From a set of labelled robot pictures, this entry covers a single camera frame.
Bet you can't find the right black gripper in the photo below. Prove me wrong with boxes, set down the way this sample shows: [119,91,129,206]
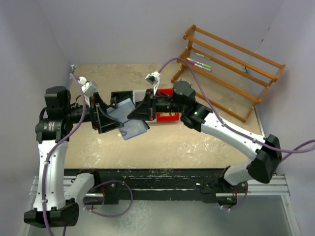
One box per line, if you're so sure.
[128,88,186,120]

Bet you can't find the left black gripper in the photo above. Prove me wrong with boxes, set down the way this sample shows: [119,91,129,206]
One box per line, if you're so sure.
[64,91,124,132]

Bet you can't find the black card holder wallet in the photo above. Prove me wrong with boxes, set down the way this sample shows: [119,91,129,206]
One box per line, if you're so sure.
[106,98,150,140]

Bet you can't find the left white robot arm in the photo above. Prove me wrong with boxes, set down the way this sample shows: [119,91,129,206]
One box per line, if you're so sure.
[24,86,122,229]

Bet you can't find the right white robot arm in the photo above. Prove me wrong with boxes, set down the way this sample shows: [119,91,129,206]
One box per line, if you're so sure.
[127,81,282,192]

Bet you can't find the white plastic bin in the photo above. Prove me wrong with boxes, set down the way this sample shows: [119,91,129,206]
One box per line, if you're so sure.
[132,89,156,122]

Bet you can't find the red plastic bin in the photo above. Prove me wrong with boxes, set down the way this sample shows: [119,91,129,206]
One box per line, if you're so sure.
[156,88,180,122]

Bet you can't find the black plastic bin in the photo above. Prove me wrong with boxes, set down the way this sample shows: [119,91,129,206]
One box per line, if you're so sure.
[111,90,133,102]

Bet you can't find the pink marker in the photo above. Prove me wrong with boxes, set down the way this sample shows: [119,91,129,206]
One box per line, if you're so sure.
[188,61,212,72]

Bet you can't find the green capped marker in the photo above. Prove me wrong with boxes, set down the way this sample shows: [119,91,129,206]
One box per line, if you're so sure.
[187,58,211,69]

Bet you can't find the grey marker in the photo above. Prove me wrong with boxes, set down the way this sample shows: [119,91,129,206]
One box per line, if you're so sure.
[193,51,212,60]

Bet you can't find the wooden tiered rack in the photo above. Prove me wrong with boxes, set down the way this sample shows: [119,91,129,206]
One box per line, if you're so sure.
[171,25,285,123]

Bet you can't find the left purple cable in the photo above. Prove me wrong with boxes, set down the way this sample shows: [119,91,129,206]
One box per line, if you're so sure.
[41,73,133,236]

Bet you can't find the purple cable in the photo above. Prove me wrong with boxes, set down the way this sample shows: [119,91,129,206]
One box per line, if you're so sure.
[41,73,133,236]
[157,58,315,212]

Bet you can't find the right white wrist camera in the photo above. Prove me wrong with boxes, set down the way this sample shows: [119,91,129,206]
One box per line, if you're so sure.
[145,70,160,95]

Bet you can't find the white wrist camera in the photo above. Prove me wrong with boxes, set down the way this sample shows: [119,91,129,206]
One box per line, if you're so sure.
[78,76,98,97]
[145,70,160,95]

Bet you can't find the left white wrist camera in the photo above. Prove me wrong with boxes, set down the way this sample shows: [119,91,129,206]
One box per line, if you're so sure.
[78,76,98,97]

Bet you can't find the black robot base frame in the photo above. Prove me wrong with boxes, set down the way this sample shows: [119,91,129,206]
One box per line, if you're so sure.
[43,168,274,206]

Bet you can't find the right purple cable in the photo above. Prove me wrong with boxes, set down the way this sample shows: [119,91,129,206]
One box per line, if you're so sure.
[157,58,315,212]

